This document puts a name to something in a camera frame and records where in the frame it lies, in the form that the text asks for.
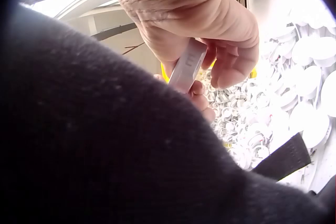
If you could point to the person's left hand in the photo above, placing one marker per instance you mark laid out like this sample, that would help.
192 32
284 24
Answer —
198 90

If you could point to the person's right thumb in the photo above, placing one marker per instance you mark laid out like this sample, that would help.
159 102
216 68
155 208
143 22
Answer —
236 67

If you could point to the person's right hand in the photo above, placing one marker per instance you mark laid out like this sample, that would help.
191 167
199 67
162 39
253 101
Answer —
183 6

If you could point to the small white rectangular box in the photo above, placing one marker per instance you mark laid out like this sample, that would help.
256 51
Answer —
187 67

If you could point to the person's right fingers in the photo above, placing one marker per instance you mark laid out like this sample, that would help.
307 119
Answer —
166 60

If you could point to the heap of round white lamps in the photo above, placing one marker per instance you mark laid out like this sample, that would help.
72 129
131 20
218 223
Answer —
307 82

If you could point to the black wrist band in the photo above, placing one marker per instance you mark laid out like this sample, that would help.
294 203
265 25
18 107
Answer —
284 157

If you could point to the person's left fingers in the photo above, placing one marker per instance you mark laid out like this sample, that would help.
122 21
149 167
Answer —
198 90

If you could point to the yellow crate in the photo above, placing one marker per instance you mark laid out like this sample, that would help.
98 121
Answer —
164 73

